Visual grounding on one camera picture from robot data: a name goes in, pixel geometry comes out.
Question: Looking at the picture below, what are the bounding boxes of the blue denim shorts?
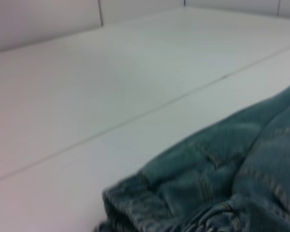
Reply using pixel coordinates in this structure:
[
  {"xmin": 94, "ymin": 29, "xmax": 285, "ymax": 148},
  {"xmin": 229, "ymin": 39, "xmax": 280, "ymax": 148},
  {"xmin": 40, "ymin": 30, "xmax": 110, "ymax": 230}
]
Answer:
[{"xmin": 96, "ymin": 79, "xmax": 290, "ymax": 232}]

